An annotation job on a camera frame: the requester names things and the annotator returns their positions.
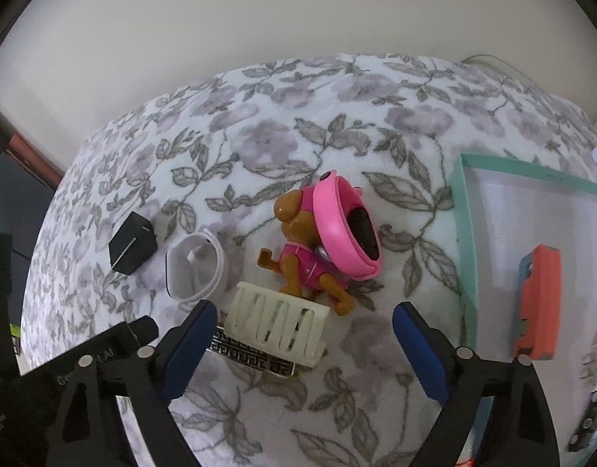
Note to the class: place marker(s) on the black charger cube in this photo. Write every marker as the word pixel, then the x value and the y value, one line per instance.
pixel 132 245

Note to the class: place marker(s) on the gold patterned rectangular clip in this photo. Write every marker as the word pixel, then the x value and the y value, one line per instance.
pixel 249 357

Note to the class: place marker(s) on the floral grey white blanket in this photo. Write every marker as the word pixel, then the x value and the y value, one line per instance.
pixel 214 155

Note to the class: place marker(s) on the cream slotted plastic holder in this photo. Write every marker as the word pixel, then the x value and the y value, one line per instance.
pixel 278 324

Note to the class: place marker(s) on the black toy car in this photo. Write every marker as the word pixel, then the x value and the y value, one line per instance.
pixel 583 435

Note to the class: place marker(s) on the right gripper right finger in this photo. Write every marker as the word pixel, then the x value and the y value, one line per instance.
pixel 519 430

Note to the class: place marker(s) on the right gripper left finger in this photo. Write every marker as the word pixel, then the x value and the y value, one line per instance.
pixel 89 430

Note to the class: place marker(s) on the teal rimmed white tray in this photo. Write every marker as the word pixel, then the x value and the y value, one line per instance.
pixel 504 208

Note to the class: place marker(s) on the brown puppy toy figure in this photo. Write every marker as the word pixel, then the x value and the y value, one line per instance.
pixel 300 262

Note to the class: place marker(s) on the white smartwatch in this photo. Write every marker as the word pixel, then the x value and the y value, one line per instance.
pixel 196 268

